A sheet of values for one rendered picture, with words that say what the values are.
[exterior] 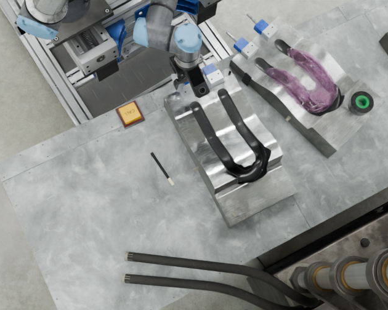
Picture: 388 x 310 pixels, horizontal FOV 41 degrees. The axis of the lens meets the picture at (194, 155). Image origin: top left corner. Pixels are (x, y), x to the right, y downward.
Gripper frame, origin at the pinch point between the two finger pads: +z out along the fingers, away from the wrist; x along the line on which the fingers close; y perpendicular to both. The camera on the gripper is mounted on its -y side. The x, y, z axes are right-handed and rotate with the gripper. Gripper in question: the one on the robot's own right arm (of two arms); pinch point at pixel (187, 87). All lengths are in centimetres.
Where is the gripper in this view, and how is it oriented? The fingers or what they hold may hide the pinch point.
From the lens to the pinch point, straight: 176.5
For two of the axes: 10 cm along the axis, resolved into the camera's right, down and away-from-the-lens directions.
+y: -4.6, -8.7, 2.0
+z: -0.5, 2.4, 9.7
